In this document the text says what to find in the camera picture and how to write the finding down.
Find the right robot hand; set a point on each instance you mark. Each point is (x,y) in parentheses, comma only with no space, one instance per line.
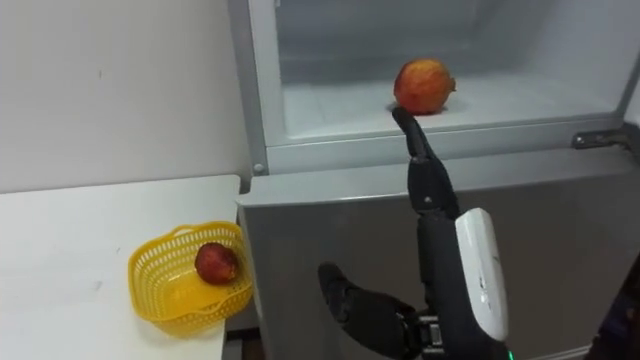
(440,280)

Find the grey fridge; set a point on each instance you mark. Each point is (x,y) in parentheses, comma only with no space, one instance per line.
(500,225)

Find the open fridge door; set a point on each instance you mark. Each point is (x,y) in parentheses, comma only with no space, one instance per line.
(617,310)

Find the orange-red pomegranate soft toy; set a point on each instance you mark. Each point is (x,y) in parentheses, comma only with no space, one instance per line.
(422,86)

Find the dark red apple soft toy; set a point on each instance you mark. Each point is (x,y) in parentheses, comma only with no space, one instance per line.
(216,263)

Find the yellow plastic basket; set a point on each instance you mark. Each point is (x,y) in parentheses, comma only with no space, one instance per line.
(165,295)

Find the white table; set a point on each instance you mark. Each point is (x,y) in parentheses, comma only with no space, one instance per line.
(75,260)

